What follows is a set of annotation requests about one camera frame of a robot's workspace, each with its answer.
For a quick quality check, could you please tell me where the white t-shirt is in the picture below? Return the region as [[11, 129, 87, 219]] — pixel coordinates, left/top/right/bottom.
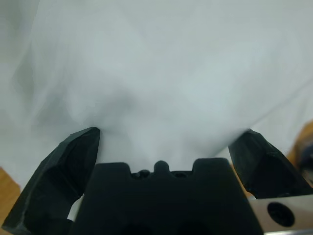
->
[[0, 0, 313, 221]]

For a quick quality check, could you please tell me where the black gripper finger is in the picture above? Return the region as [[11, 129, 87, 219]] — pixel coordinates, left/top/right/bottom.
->
[[5, 126, 101, 234], [227, 129, 313, 199]]

